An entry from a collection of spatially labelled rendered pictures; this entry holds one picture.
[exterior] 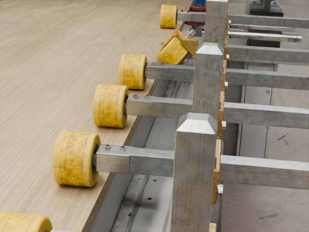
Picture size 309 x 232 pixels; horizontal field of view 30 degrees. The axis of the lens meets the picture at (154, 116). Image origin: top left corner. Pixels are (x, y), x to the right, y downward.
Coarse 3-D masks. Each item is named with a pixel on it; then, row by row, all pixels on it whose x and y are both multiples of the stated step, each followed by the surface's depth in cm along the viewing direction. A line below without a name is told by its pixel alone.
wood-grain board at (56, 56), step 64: (64, 0) 253; (128, 0) 260; (192, 0) 268; (0, 64) 149; (64, 64) 151; (0, 128) 107; (64, 128) 108; (128, 128) 109; (0, 192) 83; (64, 192) 84
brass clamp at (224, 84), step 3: (225, 60) 133; (225, 63) 131; (225, 66) 128; (225, 69) 126; (225, 72) 124; (222, 75) 123; (225, 75) 123; (222, 78) 122; (222, 81) 122; (222, 84) 122; (225, 84) 123; (222, 87) 122; (225, 87) 123; (222, 90) 122
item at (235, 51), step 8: (232, 48) 151; (240, 48) 151; (248, 48) 151; (256, 48) 151; (264, 48) 151; (272, 48) 152; (280, 48) 152; (232, 56) 152; (240, 56) 152; (248, 56) 151; (256, 56) 151; (264, 56) 151; (272, 56) 151; (280, 56) 150; (288, 56) 150; (296, 56) 150; (304, 56) 150
